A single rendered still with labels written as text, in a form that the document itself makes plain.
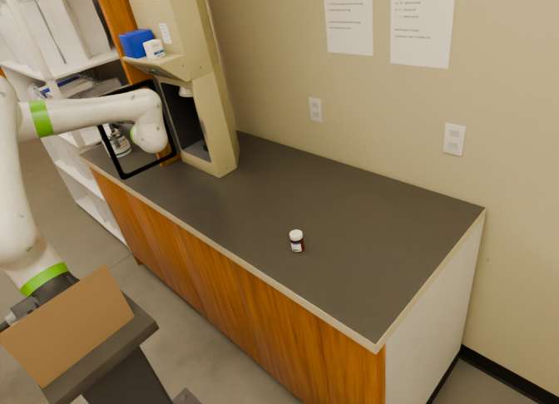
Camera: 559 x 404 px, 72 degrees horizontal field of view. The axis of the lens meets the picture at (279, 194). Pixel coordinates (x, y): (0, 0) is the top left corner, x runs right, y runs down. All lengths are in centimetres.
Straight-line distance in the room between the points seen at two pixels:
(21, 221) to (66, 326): 31
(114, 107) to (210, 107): 45
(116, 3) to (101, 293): 121
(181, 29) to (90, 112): 47
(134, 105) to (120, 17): 57
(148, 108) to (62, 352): 80
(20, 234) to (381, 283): 97
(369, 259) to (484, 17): 79
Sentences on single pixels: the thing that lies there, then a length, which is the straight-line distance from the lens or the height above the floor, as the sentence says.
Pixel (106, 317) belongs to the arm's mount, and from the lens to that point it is 127.
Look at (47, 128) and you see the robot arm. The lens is 143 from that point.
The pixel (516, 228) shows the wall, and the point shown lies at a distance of 159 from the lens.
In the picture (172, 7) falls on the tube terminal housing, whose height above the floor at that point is 168.
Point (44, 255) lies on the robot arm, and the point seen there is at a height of 121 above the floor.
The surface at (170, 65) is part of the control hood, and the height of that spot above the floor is 149.
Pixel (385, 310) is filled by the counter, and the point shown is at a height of 94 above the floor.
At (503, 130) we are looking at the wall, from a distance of 142.
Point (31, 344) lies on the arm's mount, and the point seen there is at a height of 109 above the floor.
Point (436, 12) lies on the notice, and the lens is 139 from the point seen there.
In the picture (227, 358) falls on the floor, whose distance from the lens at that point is 228.
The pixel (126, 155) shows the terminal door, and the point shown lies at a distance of 194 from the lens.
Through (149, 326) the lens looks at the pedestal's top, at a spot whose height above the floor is 94.
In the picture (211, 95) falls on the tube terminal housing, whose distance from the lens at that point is 171.
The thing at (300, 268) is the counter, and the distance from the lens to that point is 128.
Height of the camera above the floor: 184
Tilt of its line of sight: 34 degrees down
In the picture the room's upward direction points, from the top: 10 degrees counter-clockwise
